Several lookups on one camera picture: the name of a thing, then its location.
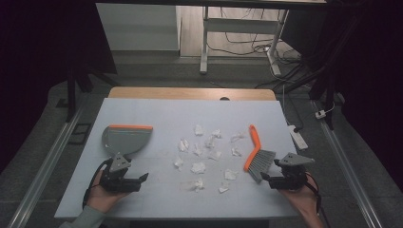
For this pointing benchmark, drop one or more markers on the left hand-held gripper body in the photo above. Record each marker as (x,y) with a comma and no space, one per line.
(118,163)

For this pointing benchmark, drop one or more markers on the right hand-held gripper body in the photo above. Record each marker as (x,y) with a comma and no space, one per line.
(291,177)

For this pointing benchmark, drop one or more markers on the grey dustpan with orange edge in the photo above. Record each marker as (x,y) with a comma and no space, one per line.
(126,139)

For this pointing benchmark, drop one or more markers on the white paper scraps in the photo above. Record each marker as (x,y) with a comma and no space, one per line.
(198,167)

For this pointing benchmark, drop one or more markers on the person's right hand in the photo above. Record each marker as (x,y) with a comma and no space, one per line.
(304,199)

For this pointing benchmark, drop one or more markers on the person's left hand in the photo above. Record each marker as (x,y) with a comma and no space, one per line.
(99,198)

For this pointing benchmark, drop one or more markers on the white power strip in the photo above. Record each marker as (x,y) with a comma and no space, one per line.
(297,137)

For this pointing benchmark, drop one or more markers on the small white plug adapter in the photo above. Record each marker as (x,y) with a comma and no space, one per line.
(320,114)

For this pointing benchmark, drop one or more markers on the pale blue table mat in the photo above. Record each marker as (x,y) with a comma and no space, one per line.
(177,114)

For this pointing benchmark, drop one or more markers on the black tripod stand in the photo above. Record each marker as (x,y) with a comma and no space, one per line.
(71,95)

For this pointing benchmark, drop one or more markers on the black metal stand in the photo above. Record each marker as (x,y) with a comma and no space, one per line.
(329,88)

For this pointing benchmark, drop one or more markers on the wooden table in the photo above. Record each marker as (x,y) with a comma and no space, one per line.
(190,93)

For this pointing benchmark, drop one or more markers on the white cabinet panel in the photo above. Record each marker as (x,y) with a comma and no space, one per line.
(136,28)

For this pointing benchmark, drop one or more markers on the black rectangular floor frame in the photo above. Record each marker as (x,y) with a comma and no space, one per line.
(79,133)

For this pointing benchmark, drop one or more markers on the aluminium floor rail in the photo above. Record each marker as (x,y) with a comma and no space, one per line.
(348,167)
(47,164)

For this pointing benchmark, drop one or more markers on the white metal desk frame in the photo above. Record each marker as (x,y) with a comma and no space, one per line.
(240,25)

